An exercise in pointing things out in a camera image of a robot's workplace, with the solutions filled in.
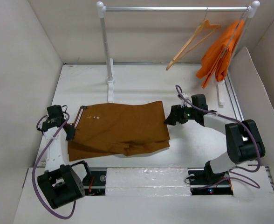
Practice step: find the brown trousers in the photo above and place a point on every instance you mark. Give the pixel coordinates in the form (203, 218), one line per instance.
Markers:
(111, 129)

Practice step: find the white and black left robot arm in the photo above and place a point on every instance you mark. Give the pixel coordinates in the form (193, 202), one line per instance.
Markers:
(60, 184)

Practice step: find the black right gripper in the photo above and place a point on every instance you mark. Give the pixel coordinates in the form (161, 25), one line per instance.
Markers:
(175, 115)

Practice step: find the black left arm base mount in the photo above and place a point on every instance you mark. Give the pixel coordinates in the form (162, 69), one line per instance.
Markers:
(93, 179)

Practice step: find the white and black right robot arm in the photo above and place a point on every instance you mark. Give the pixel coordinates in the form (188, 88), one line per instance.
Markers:
(243, 140)

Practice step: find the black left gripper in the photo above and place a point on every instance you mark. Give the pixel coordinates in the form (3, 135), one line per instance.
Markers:
(70, 136)

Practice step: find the orange hanging garment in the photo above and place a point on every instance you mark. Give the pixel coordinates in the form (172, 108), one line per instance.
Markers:
(216, 60)

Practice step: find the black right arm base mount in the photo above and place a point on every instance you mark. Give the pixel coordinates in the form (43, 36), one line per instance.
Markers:
(203, 184)

